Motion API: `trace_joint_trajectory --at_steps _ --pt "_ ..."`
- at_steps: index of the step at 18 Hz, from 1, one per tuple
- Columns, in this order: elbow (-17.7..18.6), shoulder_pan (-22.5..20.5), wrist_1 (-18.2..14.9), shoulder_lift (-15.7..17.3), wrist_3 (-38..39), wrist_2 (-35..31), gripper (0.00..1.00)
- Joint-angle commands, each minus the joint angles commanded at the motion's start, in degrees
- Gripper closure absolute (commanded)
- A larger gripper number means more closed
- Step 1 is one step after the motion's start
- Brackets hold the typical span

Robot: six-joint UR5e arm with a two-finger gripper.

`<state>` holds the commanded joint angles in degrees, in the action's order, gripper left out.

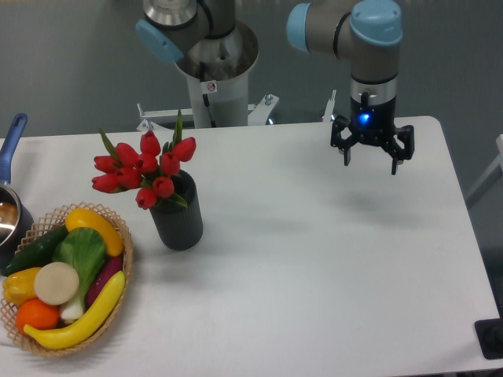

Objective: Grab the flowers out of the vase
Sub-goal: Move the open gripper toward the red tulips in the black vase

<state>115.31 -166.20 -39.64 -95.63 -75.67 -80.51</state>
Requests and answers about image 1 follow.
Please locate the white metal mounting bracket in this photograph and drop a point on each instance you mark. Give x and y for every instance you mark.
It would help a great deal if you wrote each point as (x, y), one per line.
(258, 114)

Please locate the beige round disc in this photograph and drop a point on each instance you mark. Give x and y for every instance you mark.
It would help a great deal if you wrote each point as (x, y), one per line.
(56, 283)

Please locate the black device at table edge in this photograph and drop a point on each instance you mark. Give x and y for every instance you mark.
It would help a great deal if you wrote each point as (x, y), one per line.
(489, 334)

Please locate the blue handled saucepan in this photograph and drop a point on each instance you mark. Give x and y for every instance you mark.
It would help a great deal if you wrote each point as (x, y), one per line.
(16, 220)

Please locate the woven wicker basket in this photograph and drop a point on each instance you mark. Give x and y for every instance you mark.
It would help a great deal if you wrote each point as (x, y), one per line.
(44, 224)

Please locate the dark grey ribbed vase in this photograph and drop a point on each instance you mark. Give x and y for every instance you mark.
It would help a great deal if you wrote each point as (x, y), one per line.
(179, 227)

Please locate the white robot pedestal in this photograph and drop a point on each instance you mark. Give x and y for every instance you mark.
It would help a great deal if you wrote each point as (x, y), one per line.
(216, 72)

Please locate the green cucumber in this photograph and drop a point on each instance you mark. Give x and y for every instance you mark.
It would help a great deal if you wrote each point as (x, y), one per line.
(37, 253)

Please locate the yellow banana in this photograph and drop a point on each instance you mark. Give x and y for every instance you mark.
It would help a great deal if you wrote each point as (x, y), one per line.
(87, 324)

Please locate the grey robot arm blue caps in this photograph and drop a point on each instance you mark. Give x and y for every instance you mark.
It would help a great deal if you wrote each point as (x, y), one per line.
(366, 33)

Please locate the orange fruit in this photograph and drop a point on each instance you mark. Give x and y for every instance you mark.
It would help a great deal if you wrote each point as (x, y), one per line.
(37, 314)

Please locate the red tulip bouquet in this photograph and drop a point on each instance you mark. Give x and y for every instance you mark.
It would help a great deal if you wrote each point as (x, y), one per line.
(152, 170)

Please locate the yellow bell pepper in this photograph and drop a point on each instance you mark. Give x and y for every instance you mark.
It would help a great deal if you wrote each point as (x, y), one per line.
(20, 287)

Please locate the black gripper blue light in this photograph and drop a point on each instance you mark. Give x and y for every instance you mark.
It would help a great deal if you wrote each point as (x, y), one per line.
(374, 125)

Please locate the yellow squash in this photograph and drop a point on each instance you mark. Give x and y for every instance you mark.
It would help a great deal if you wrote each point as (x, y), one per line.
(86, 218)

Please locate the white frame at right edge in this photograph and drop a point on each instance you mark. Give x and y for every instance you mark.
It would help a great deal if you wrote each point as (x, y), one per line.
(487, 179)

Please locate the purple eggplant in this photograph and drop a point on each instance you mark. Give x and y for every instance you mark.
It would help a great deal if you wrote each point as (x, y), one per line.
(111, 267)

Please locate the green bok choy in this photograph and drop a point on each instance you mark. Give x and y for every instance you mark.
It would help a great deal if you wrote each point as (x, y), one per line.
(83, 249)

